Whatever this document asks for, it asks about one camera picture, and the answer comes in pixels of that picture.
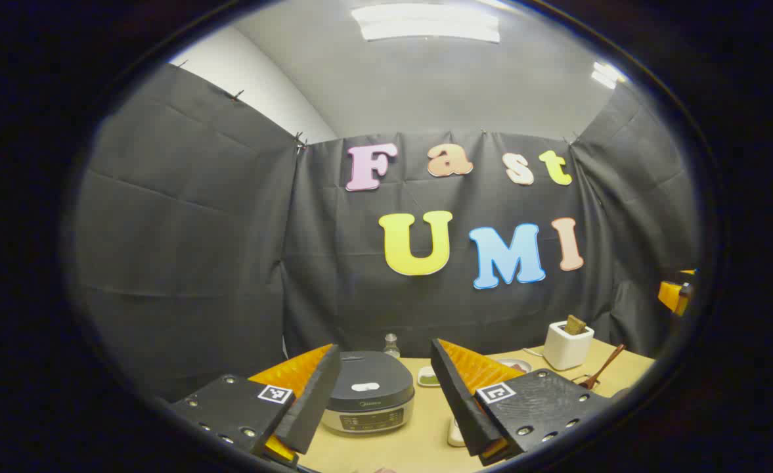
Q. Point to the grey rice cooker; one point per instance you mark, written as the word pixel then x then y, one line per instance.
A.
pixel 370 387

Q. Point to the dark wooden spoon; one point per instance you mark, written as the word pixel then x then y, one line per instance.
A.
pixel 604 366

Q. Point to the white toaster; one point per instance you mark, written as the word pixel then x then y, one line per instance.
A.
pixel 567 348

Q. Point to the large ceiling light panel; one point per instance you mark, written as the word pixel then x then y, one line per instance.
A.
pixel 425 23

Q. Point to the white divided grain dish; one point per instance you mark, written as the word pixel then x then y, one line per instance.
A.
pixel 428 377

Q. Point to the white round plate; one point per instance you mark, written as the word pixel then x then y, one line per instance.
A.
pixel 516 364

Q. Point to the clear plastic rice box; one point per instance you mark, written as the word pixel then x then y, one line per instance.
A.
pixel 456 435

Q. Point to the small glass bottle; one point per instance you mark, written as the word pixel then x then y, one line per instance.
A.
pixel 392 345

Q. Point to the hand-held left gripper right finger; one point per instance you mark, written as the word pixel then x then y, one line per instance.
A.
pixel 458 401

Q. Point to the small ceiling light panel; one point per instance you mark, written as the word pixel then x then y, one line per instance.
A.
pixel 608 73

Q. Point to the brown toast slice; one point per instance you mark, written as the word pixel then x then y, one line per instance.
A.
pixel 575 324

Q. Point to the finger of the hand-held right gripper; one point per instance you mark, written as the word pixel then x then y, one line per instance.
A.
pixel 674 294

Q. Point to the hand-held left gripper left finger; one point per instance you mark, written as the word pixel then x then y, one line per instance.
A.
pixel 314 401

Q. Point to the black backdrop cloth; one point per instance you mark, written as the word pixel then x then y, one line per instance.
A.
pixel 333 263

